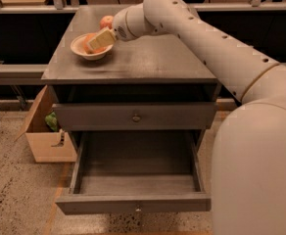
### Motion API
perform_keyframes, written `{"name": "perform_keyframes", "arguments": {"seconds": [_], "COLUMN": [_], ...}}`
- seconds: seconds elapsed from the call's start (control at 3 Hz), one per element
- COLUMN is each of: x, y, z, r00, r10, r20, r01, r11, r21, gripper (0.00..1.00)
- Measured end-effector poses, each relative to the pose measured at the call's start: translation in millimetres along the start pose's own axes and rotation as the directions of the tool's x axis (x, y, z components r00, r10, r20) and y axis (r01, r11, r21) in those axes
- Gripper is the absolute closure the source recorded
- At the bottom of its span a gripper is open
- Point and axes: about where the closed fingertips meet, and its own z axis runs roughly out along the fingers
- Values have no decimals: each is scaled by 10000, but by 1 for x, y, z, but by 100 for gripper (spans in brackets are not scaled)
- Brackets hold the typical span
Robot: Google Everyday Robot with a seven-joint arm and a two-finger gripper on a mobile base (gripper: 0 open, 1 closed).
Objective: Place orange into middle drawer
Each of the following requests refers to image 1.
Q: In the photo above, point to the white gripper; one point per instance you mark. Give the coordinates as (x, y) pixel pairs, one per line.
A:
(119, 25)

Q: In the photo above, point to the orange fruit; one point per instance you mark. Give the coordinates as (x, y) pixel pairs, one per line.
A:
(87, 48)

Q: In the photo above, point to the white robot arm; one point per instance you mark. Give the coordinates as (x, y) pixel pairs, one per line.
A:
(249, 153)

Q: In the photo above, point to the grey wooden drawer cabinet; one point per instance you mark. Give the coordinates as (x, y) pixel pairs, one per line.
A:
(151, 69)

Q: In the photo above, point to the closed grey middle drawer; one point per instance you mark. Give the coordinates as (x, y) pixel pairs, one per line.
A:
(130, 116)

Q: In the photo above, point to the open grey bottom drawer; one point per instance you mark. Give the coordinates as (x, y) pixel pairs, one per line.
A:
(136, 171)

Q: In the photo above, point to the red apple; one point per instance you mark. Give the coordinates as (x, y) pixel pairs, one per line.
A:
(106, 21)

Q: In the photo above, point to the cream ceramic bowl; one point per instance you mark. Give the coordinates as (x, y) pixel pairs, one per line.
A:
(79, 47)

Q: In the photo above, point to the green object in box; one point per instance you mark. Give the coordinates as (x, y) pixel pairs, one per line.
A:
(52, 122)

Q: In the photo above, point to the cardboard box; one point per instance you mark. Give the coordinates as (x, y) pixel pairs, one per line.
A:
(46, 145)

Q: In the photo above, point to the metal railing frame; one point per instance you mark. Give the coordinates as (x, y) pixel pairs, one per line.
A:
(29, 29)

